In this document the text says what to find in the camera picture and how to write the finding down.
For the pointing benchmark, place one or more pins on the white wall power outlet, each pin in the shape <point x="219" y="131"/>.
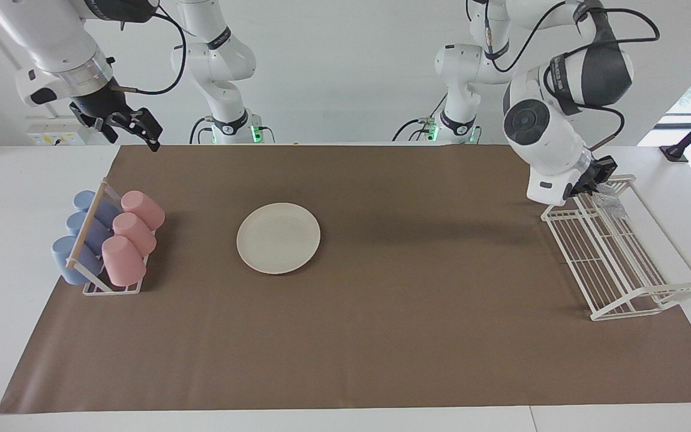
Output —
<point x="45" y="135"/>

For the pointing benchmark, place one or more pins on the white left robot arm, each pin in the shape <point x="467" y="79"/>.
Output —
<point x="546" y="129"/>

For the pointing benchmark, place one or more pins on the clear plastic bag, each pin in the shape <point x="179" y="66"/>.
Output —
<point x="615" y="204"/>

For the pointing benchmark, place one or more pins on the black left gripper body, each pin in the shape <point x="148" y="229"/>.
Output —
<point x="602" y="171"/>

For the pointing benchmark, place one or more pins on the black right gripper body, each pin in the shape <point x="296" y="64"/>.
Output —
<point x="105" y="108"/>

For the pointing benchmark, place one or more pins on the brown table mat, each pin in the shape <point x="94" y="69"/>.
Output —
<point x="381" y="336"/>

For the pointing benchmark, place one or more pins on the cream round plate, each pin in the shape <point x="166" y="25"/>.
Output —
<point x="278" y="239"/>

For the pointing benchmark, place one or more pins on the blue plastic cup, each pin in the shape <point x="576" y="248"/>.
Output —
<point x="102" y="209"/>
<point x="77" y="223"/>
<point x="63" y="258"/>

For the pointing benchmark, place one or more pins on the cup holder rack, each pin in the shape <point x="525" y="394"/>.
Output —
<point x="87" y="225"/>

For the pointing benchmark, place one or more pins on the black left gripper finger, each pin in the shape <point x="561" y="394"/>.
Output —
<point x="609" y="186"/>

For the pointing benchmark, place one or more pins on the pink plastic cup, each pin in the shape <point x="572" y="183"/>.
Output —
<point x="122" y="261"/>
<point x="144" y="209"/>
<point x="135" y="234"/>

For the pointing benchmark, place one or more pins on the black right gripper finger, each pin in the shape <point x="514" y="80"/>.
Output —
<point x="102" y="129"/>
<point x="150" y="129"/>

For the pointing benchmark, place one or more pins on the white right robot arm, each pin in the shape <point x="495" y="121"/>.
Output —
<point x="51" y="42"/>

